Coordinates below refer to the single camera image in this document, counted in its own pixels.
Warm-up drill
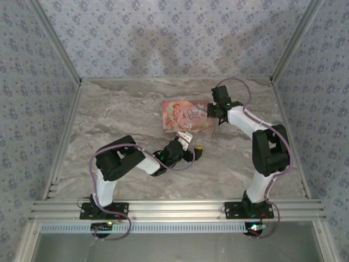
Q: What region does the grey metal sheet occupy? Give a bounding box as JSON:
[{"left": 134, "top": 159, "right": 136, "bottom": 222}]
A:
[{"left": 34, "top": 233, "right": 327, "bottom": 262}]

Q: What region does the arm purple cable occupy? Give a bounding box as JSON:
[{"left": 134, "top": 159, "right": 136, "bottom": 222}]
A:
[
  {"left": 89, "top": 144, "right": 198, "bottom": 241},
  {"left": 214, "top": 78, "right": 295, "bottom": 241}
]

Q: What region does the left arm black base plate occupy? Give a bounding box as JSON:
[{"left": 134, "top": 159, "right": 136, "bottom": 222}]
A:
[{"left": 79, "top": 202, "right": 129, "bottom": 220}]

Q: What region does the white slotted cable duct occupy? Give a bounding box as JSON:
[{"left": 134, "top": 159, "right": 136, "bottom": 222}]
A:
[{"left": 40, "top": 222, "right": 253, "bottom": 234}]

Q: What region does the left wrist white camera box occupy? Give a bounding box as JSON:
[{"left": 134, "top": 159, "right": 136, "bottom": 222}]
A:
[{"left": 175, "top": 132, "right": 194, "bottom": 150}]

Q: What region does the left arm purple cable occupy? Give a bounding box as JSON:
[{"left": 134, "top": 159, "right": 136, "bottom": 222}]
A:
[{"left": 89, "top": 144, "right": 198, "bottom": 241}]

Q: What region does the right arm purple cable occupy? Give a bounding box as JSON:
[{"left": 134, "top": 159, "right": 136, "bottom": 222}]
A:
[{"left": 214, "top": 78, "right": 295, "bottom": 241}]

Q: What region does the aluminium mounting rail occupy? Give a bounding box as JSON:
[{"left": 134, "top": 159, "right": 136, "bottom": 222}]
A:
[{"left": 28, "top": 200, "right": 327, "bottom": 221}]

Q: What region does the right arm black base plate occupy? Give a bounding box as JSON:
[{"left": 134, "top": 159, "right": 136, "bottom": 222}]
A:
[{"left": 224, "top": 201, "right": 274, "bottom": 219}]

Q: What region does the aluminium table side rail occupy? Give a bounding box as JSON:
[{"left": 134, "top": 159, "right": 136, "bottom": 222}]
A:
[
  {"left": 43, "top": 81, "right": 83, "bottom": 200},
  {"left": 271, "top": 81, "right": 312, "bottom": 199}
]

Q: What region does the pink illustrated book box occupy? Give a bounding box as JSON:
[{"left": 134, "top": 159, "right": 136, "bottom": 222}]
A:
[{"left": 161, "top": 99, "right": 216, "bottom": 135}]

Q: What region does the aluminium frame post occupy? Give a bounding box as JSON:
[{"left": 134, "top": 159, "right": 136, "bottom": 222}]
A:
[
  {"left": 27, "top": 0, "right": 83, "bottom": 86},
  {"left": 269, "top": 0, "right": 326, "bottom": 86}
]

